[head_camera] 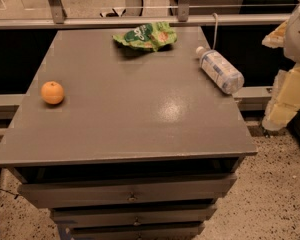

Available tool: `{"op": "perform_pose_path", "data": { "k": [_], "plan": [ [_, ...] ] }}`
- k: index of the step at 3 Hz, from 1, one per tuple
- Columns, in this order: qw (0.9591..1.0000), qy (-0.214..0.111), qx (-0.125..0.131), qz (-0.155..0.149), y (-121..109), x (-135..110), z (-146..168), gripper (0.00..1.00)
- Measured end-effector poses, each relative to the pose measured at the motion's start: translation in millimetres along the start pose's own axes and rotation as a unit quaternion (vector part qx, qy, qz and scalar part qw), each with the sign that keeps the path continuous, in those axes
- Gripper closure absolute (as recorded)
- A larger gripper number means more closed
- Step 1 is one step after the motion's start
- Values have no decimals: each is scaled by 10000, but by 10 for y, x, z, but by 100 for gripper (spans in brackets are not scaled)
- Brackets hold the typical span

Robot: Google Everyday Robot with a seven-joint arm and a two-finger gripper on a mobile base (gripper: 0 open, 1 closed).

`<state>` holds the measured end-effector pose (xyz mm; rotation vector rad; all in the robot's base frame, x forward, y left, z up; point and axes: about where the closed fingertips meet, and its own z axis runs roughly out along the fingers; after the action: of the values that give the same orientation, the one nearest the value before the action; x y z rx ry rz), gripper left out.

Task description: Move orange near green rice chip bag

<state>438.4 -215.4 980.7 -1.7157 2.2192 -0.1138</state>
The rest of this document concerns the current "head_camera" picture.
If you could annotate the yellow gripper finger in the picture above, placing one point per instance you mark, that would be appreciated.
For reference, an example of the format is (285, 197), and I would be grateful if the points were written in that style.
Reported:
(275, 39)
(285, 99)

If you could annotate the orange fruit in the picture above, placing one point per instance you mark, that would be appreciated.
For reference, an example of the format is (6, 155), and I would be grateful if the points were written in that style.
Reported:
(52, 92)

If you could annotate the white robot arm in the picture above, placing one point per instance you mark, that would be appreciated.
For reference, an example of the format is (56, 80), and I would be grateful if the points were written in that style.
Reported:
(291, 47)

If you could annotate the green rice chip bag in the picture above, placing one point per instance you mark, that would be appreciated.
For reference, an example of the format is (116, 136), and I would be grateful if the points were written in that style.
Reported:
(148, 37)

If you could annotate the clear plastic water bottle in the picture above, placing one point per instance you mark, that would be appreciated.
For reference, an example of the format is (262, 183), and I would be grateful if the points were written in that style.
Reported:
(220, 70)

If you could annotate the grey drawer cabinet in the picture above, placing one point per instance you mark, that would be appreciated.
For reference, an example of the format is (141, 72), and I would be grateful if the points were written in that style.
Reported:
(140, 148)

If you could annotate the metal railing frame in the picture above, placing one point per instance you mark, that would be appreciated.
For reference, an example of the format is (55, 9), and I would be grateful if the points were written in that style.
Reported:
(77, 14)

